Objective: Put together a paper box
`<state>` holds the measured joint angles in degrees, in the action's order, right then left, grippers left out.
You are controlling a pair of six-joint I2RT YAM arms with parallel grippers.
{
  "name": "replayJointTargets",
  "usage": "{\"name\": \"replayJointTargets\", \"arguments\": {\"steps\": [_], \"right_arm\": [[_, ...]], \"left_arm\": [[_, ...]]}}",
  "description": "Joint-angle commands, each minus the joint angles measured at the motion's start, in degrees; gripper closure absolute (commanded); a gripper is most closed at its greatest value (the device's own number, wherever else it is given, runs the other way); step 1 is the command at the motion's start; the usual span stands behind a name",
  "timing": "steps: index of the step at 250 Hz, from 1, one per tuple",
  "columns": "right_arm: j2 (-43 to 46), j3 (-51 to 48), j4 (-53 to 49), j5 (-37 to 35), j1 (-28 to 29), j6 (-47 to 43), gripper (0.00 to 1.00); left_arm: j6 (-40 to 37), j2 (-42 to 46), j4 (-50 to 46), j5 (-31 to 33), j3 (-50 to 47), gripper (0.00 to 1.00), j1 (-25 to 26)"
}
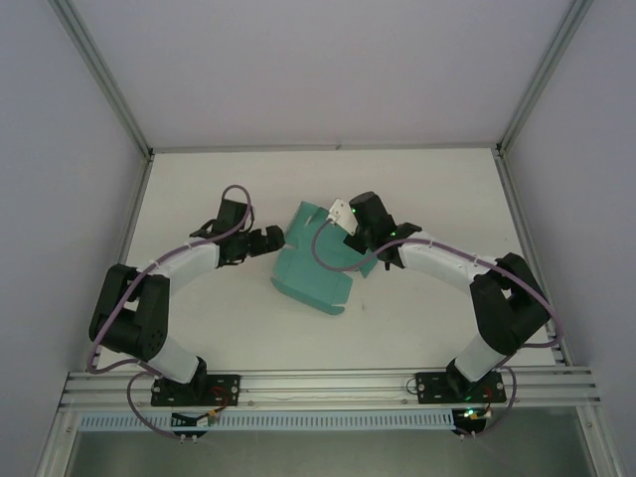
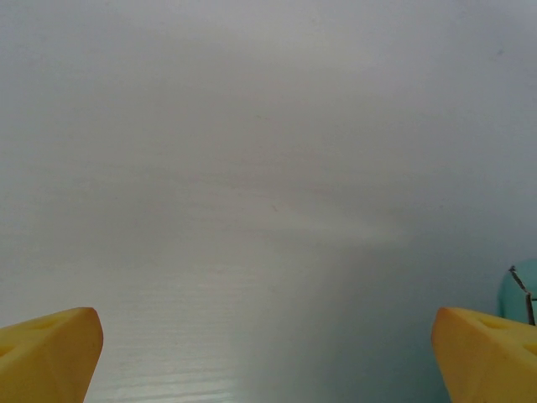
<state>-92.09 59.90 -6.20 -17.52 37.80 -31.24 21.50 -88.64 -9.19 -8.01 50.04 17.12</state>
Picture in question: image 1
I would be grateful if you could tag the teal cloth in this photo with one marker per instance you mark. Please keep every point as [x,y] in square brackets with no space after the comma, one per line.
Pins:
[308,268]

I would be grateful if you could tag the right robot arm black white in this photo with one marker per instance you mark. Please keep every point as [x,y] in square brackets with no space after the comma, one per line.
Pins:
[437,258]

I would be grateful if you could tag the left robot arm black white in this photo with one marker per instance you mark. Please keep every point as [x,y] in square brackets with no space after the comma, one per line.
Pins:
[149,318]

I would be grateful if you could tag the shiny metal sheet panel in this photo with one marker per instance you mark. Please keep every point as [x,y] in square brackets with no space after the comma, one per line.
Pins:
[323,454]

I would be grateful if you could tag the aluminium frame crossbar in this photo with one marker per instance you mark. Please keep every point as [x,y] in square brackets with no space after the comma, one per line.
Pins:
[323,148]

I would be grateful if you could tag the aluminium frame side rail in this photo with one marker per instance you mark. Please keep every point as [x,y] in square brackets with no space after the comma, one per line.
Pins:
[522,223]
[134,213]

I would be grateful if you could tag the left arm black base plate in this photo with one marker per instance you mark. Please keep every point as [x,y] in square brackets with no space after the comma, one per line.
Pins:
[226,387]

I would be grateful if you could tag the wide aluminium mounting rail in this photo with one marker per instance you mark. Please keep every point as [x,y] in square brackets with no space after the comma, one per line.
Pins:
[323,385]

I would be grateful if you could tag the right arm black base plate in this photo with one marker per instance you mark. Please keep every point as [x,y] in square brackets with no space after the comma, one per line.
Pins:
[432,387]

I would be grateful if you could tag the aluminium frame post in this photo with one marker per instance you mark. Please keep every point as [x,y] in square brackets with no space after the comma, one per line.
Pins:
[104,79]
[544,74]

